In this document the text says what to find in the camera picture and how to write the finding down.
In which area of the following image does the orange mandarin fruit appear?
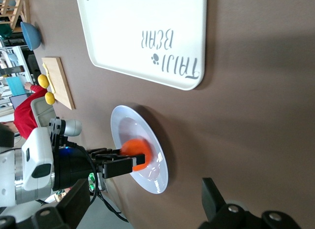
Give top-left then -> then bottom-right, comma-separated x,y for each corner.
122,138 -> 151,172

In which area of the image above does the blue bowl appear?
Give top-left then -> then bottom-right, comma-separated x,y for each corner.
20,21 -> 42,51

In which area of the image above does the beige chair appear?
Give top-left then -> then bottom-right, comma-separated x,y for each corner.
31,98 -> 57,128

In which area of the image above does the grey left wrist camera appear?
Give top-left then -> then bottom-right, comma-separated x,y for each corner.
63,119 -> 83,137

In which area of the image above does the bamboo cutting board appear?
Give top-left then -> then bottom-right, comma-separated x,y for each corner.
41,57 -> 76,110

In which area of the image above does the wooden drying rack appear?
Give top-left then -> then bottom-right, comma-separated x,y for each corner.
0,0 -> 31,33

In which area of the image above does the cream bear print tray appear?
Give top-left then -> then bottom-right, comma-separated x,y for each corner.
75,0 -> 207,91

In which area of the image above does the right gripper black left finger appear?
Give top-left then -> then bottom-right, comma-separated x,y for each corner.
33,179 -> 91,229

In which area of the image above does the teal plastic container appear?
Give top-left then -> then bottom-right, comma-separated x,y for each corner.
0,23 -> 13,39

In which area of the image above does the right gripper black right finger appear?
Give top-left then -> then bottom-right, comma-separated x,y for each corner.
198,177 -> 249,229

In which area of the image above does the yellow lemon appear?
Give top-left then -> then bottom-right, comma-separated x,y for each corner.
44,92 -> 56,105
37,74 -> 49,89

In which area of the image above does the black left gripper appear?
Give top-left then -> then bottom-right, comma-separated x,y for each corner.
48,117 -> 146,192

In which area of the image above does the person in red sweater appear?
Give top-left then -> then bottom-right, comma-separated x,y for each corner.
4,82 -> 48,140

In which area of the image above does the lavender round plate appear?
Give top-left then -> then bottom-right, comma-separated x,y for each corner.
110,105 -> 169,195

